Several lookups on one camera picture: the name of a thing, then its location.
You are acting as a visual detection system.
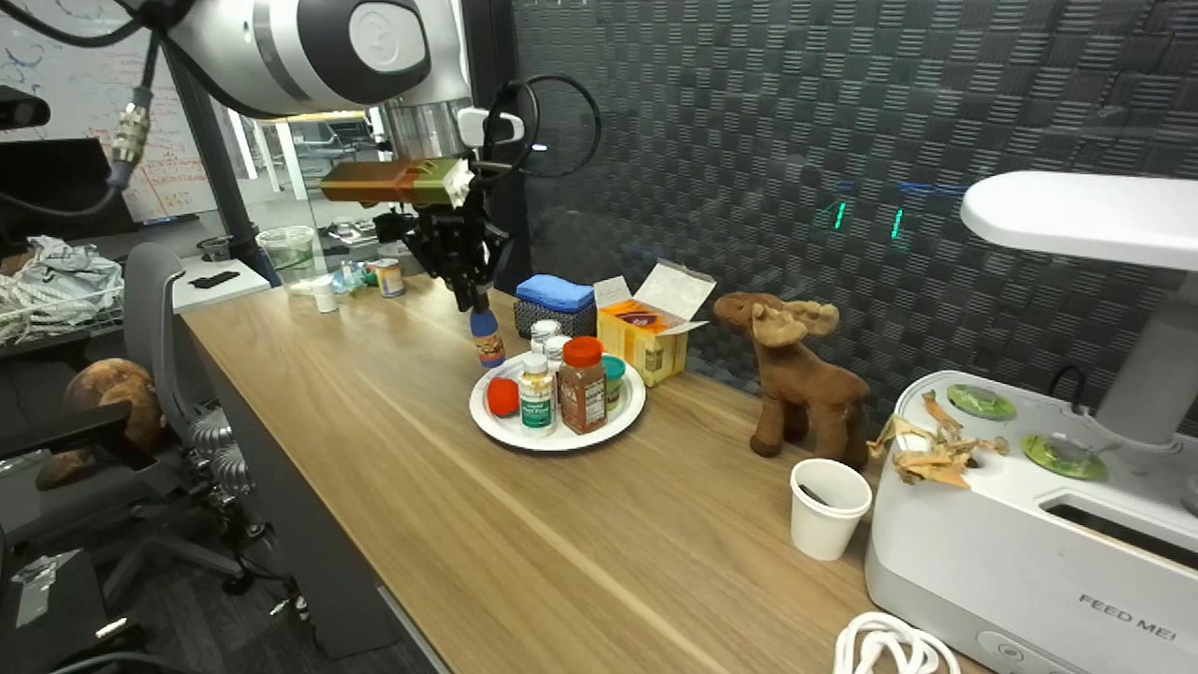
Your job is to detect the blue box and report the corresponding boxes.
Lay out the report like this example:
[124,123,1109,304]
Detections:
[505,297,600,348]

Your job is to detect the green fruit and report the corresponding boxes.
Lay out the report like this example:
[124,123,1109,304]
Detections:
[942,376,1017,421]

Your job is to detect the dried plant roots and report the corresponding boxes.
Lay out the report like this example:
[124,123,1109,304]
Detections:
[870,384,1012,490]

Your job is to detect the white hydroponic garden appliance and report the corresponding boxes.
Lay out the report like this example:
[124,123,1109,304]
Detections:
[862,168,1198,674]

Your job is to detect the green label white bottle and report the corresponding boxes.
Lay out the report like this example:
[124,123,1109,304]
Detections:
[515,351,563,435]

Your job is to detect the yellow open cardboard box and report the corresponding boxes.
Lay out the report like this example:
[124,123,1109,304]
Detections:
[588,257,720,388]

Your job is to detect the teal lid dough tub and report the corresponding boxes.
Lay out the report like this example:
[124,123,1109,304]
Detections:
[600,351,628,408]

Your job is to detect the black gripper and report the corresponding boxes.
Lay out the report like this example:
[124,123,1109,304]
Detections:
[404,203,512,318]

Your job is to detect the brown moose plush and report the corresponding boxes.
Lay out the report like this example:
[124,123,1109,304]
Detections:
[711,289,871,466]

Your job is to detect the white paper cup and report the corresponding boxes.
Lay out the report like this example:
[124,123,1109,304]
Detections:
[786,451,875,564]

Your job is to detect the white paper plate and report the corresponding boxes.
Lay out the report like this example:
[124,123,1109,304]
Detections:
[466,351,652,456]

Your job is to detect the blue sponge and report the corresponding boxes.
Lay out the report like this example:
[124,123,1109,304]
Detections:
[512,273,595,318]

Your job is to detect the brown plush toy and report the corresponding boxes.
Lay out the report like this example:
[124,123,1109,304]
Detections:
[35,355,172,495]

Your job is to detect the red strawberry toy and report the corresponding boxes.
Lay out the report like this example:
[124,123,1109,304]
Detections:
[482,374,523,421]

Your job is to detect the small tin can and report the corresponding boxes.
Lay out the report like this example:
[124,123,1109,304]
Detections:
[367,254,407,300]

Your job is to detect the black office chair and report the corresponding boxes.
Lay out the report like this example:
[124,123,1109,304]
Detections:
[0,234,315,674]

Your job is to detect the white cloth pile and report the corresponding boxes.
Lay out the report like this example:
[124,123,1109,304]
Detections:
[0,234,131,351]

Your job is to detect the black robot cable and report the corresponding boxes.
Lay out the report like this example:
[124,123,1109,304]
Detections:
[0,0,608,219]

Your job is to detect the red lid spice jar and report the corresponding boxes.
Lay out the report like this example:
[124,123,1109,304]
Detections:
[554,334,610,439]

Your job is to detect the black metal pole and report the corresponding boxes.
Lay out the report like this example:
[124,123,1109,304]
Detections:
[162,47,286,289]

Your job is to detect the green plant pod lid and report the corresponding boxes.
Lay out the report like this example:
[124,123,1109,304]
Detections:
[1017,431,1111,481]

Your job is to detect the white coiled cable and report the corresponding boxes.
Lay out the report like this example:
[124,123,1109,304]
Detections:
[832,607,963,674]

